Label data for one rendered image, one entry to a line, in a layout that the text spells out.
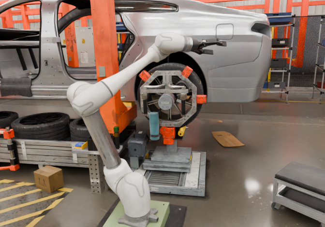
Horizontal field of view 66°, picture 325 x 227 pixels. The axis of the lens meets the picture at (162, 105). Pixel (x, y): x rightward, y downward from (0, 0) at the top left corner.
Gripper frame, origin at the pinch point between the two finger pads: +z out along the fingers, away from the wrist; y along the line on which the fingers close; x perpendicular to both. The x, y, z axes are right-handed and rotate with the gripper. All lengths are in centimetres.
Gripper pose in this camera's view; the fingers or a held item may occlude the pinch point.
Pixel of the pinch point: (217, 48)
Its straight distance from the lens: 163.9
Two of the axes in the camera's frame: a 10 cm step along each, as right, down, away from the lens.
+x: -0.7, -9.8, 1.7
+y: 4.1, -1.9, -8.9
